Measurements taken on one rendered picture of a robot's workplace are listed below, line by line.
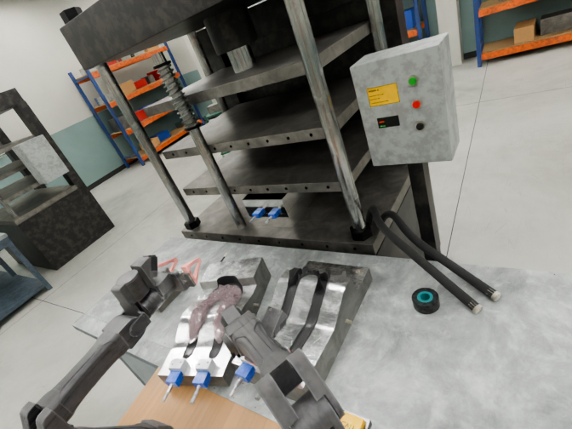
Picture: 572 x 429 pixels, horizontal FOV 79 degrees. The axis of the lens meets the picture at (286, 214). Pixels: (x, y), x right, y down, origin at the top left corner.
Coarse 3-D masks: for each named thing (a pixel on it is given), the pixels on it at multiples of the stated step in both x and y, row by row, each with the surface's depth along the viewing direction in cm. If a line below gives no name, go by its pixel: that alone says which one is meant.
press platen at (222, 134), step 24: (288, 96) 208; (312, 96) 185; (336, 96) 168; (216, 120) 222; (240, 120) 198; (264, 120) 178; (288, 120) 162; (312, 120) 148; (192, 144) 188; (216, 144) 172; (240, 144) 163; (264, 144) 156
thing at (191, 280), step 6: (198, 258) 100; (186, 264) 95; (192, 264) 97; (198, 264) 100; (186, 270) 94; (198, 270) 99; (186, 276) 94; (192, 276) 96; (186, 282) 96; (192, 282) 95
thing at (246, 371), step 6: (240, 366) 101; (246, 366) 100; (252, 366) 100; (240, 372) 99; (246, 372) 98; (252, 372) 99; (240, 378) 98; (246, 378) 97; (240, 384) 98; (234, 390) 96
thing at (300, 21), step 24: (288, 0) 106; (312, 48) 113; (384, 48) 165; (312, 72) 117; (120, 96) 179; (336, 120) 126; (144, 144) 192; (336, 144) 129; (336, 168) 135; (192, 216) 218; (360, 216) 145; (360, 240) 150
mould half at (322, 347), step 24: (312, 264) 136; (336, 264) 131; (312, 288) 114; (336, 288) 110; (360, 288) 118; (336, 312) 106; (288, 336) 107; (312, 336) 104; (336, 336) 105; (240, 360) 105; (312, 360) 96
